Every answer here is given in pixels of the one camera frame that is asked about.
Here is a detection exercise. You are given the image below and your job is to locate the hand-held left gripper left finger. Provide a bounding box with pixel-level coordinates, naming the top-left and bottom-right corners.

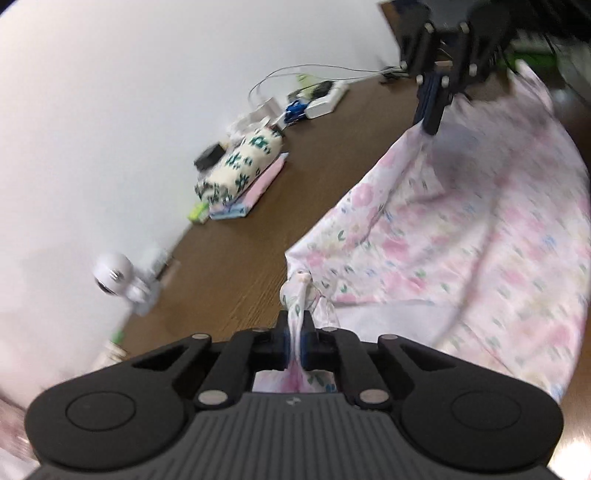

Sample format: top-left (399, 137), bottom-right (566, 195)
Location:
top-left (131, 310), bottom-right (289, 411)

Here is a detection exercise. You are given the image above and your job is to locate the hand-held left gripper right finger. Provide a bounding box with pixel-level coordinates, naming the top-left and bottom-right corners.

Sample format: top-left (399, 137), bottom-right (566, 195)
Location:
top-left (302, 318), bottom-right (455, 411)

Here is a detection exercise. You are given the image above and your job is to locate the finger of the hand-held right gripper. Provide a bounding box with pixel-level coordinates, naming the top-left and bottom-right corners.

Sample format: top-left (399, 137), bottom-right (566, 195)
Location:
top-left (425, 9), bottom-right (509, 134)
top-left (399, 22), bottom-right (437, 126)

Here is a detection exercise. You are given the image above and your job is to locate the pink blue mesh garment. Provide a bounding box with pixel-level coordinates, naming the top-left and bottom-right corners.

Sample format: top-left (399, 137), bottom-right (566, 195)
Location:
top-left (209, 152), bottom-right (289, 220)

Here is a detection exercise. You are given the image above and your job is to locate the pink floral garment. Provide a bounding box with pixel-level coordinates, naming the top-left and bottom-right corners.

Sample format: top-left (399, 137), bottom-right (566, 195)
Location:
top-left (252, 60), bottom-right (591, 404)

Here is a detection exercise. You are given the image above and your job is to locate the cream teal-flower garment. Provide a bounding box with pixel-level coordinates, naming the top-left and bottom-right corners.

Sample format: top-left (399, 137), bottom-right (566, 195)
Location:
top-left (194, 126), bottom-right (284, 204)

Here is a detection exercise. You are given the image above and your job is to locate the green roller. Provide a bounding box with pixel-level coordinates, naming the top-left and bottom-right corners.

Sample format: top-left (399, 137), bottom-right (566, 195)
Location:
top-left (508, 46), bottom-right (555, 70)

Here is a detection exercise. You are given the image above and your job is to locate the white power strip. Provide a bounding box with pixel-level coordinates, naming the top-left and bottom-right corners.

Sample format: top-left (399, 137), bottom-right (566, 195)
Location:
top-left (305, 82), bottom-right (348, 120)

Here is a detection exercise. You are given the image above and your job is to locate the black battery charger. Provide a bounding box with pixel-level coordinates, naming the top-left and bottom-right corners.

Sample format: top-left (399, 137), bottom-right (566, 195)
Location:
top-left (300, 80), bottom-right (333, 100)

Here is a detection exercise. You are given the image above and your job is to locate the white plastic clip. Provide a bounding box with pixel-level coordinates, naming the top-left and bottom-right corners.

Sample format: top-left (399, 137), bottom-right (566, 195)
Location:
top-left (99, 342), bottom-right (125, 370)
top-left (143, 247), bottom-right (169, 278)

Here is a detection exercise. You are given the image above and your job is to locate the white astronaut figurine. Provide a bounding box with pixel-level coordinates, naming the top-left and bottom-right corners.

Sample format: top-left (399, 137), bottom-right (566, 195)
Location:
top-left (92, 251), bottom-right (160, 317)

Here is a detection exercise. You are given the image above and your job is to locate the small black box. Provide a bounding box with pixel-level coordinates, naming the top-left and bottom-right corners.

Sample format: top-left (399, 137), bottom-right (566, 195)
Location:
top-left (194, 144), bottom-right (225, 171)

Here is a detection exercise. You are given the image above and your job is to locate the white charging cable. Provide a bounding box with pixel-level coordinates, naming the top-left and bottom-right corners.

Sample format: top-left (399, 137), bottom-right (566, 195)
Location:
top-left (248, 65), bottom-right (402, 112)

